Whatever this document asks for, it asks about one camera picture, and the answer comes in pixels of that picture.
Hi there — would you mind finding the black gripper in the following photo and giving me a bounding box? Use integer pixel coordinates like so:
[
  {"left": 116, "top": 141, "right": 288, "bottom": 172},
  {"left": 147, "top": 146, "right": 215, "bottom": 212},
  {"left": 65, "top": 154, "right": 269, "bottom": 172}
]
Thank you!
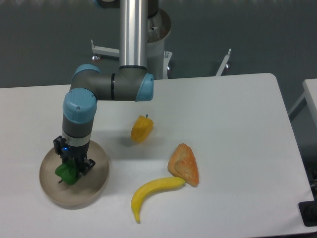
[{"left": 53, "top": 136, "right": 96, "bottom": 176}]

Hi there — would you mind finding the green toy pepper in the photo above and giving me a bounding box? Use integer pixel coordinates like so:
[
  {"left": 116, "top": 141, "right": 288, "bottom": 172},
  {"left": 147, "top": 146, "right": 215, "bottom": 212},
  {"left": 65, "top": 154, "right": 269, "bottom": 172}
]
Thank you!
[{"left": 55, "top": 160, "right": 79, "bottom": 185}]

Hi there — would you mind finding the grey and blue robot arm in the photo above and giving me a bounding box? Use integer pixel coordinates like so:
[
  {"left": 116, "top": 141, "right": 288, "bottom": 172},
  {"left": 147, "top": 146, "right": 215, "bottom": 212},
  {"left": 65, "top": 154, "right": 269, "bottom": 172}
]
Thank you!
[{"left": 53, "top": 0, "right": 154, "bottom": 178}]

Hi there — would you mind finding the beige round plate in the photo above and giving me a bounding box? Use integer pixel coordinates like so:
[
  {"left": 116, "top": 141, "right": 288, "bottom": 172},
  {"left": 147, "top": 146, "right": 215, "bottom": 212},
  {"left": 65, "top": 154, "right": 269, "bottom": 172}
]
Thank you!
[{"left": 39, "top": 140, "right": 109, "bottom": 209}]

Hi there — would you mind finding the yellow toy pepper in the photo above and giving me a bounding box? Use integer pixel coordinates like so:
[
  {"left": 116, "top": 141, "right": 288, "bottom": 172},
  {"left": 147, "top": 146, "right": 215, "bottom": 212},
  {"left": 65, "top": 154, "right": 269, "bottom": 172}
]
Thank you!
[{"left": 130, "top": 115, "right": 154, "bottom": 143}]

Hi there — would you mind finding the yellow toy banana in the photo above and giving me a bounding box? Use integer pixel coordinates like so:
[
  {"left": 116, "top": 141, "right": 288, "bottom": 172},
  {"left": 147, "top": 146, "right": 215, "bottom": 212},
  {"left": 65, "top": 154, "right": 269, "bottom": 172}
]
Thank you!
[{"left": 130, "top": 177, "right": 185, "bottom": 223}]

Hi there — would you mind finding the orange toy bread slice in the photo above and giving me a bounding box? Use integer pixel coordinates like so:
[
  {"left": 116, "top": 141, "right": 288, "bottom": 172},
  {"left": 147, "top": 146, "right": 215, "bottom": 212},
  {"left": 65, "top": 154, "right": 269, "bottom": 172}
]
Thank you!
[{"left": 167, "top": 143, "right": 200, "bottom": 187}]

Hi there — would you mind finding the white side table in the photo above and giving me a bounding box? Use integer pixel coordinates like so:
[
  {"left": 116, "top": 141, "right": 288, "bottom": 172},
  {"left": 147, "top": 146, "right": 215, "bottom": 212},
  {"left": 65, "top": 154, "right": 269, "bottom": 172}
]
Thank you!
[{"left": 288, "top": 78, "right": 317, "bottom": 125}]

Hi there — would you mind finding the black device at table edge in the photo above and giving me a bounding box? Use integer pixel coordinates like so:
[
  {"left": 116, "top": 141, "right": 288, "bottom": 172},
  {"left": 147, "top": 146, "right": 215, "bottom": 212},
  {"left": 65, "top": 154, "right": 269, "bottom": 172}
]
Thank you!
[{"left": 298, "top": 200, "right": 317, "bottom": 227}]

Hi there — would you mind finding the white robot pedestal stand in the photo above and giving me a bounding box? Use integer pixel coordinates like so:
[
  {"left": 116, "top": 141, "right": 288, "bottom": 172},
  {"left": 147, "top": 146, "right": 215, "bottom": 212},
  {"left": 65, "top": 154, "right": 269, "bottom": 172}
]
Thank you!
[{"left": 91, "top": 8, "right": 231, "bottom": 79}]

